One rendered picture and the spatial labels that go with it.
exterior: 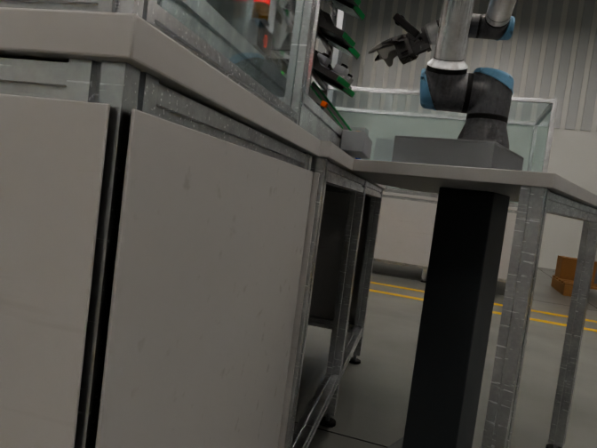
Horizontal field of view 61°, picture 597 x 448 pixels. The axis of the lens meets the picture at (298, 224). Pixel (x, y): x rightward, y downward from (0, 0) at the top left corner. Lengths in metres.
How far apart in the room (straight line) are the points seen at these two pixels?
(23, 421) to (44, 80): 0.24
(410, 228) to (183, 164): 5.16
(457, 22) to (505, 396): 0.97
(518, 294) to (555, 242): 9.13
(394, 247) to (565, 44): 6.16
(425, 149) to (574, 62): 9.23
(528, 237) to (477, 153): 0.37
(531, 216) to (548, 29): 9.68
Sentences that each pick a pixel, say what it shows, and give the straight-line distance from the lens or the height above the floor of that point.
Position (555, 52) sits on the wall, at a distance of 10.64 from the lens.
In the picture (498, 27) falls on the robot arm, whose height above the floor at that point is 1.36.
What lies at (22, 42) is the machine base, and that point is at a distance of 0.42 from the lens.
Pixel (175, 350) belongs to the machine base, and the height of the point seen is 0.60.
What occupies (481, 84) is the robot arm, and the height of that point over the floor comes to 1.13.
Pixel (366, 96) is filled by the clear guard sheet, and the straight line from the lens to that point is 5.79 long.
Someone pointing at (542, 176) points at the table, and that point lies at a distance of 1.11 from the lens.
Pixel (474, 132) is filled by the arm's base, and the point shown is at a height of 0.99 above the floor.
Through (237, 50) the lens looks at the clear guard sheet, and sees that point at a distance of 0.64.
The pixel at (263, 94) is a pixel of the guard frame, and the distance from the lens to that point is 0.70.
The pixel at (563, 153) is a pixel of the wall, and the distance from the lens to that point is 10.32.
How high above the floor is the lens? 0.76
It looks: 3 degrees down
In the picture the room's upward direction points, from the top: 7 degrees clockwise
